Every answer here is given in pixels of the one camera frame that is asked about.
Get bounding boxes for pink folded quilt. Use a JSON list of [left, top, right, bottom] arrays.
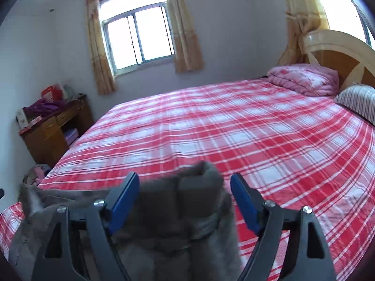
[[266, 64, 340, 97]]

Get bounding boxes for large bright window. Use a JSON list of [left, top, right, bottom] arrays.
[[309, 0, 375, 49]]

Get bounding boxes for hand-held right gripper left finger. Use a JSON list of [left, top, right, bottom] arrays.
[[32, 172, 140, 281]]

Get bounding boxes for white printed box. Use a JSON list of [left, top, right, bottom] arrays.
[[16, 108, 30, 129]]

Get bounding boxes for striped pillow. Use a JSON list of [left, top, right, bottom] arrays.
[[334, 83, 375, 122]]

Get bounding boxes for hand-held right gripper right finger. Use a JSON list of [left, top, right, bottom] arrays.
[[230, 173, 337, 281]]

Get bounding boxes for beige patterned curtain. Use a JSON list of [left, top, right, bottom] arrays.
[[161, 0, 205, 74], [84, 0, 117, 96]]

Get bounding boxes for purple cloth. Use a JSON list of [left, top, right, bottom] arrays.
[[23, 98, 69, 118]]

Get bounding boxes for grey puffer jacket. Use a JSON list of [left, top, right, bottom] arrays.
[[8, 161, 242, 281]]

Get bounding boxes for pile of clothes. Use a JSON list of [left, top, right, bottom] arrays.
[[23, 164, 53, 186]]

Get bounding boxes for red cardboard box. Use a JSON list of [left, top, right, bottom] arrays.
[[41, 84, 63, 101]]

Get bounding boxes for purple box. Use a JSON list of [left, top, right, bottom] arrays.
[[64, 129, 79, 145]]

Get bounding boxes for wooden headboard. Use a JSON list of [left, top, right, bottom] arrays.
[[302, 29, 375, 91]]

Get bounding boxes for tied yellow curtain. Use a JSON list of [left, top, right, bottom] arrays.
[[277, 0, 330, 66]]

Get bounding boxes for sliding window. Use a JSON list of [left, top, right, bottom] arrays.
[[98, 0, 176, 78]]

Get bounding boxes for bed with red plaid sheet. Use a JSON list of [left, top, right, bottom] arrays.
[[0, 79, 375, 281]]

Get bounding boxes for flat red patterned box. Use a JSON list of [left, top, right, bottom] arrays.
[[19, 115, 44, 135]]

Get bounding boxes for brown wooden desk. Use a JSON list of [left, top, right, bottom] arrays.
[[19, 94, 95, 167]]

